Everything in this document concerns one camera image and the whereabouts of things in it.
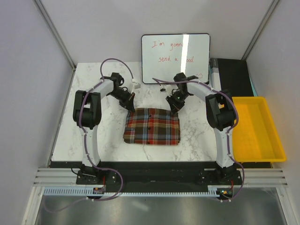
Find small whiteboard with stand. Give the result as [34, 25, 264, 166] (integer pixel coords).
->
[141, 33, 210, 84]

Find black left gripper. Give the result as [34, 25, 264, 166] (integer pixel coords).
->
[108, 89, 135, 113]

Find yellow plastic bin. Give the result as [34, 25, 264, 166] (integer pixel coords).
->
[232, 97, 286, 163]

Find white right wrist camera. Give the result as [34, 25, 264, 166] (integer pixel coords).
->
[160, 85, 166, 92]

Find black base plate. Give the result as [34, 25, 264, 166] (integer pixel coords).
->
[76, 162, 242, 192]

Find aluminium extrusion rail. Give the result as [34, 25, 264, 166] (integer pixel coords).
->
[33, 168, 288, 188]

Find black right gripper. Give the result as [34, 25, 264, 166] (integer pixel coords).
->
[166, 91, 190, 116]

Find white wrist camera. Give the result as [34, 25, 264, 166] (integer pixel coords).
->
[130, 81, 141, 92]
[160, 85, 166, 92]

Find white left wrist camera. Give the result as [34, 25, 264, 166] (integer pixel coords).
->
[130, 81, 141, 92]

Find plaid long sleeve shirt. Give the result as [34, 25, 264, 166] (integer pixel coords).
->
[123, 108, 180, 146]

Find white slotted cable duct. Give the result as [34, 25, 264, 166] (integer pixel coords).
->
[43, 187, 229, 197]

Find black flat box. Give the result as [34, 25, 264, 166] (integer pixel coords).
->
[209, 58, 254, 97]

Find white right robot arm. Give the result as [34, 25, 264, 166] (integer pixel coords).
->
[166, 73, 239, 185]

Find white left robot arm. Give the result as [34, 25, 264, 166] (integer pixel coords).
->
[73, 73, 135, 184]

